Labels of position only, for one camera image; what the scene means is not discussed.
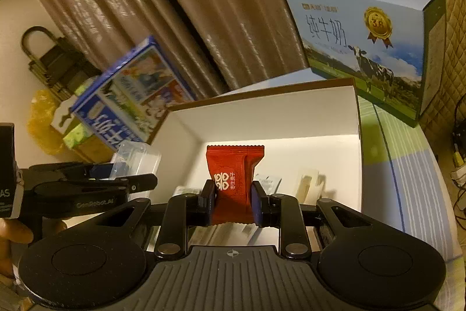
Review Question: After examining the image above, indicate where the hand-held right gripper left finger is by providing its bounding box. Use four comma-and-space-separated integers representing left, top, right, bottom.
84, 180, 216, 259

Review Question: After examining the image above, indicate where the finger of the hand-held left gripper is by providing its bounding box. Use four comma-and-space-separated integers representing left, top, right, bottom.
29, 162, 113, 182
34, 173, 158, 216

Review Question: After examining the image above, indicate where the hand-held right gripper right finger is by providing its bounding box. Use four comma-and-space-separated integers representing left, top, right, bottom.
252, 180, 386, 259

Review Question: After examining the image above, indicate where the red snack packet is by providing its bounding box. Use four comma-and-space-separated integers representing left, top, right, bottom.
206, 144, 265, 226

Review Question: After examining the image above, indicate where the clear plastic container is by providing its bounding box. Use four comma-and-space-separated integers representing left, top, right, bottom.
111, 140, 162, 185

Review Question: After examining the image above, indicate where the brown cardboard box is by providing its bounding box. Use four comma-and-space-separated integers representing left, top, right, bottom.
147, 78, 363, 250

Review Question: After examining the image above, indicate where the person's left hand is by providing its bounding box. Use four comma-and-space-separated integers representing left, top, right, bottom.
0, 219, 33, 277

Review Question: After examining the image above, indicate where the clear small packet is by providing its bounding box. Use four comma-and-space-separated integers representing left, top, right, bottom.
255, 173, 283, 194

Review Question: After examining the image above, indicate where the green patterned box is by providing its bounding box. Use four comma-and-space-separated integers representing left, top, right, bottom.
74, 77, 100, 97
63, 123, 92, 150

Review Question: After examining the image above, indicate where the yellow plastic bag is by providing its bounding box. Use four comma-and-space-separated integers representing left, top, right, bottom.
28, 89, 68, 156

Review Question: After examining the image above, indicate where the blue milk carton box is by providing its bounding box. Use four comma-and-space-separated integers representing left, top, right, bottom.
71, 37, 196, 152

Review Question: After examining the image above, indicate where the black bag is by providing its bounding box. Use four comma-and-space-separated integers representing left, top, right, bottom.
21, 26, 96, 105

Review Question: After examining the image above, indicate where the cow print milk carton box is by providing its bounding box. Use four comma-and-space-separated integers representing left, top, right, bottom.
284, 0, 447, 128

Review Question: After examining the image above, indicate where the brown curtain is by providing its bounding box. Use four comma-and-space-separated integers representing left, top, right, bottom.
20, 0, 307, 101

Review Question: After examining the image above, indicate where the white wall plug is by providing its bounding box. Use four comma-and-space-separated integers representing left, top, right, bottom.
451, 165, 466, 185

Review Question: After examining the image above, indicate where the black cable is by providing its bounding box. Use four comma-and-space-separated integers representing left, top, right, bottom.
451, 103, 466, 153

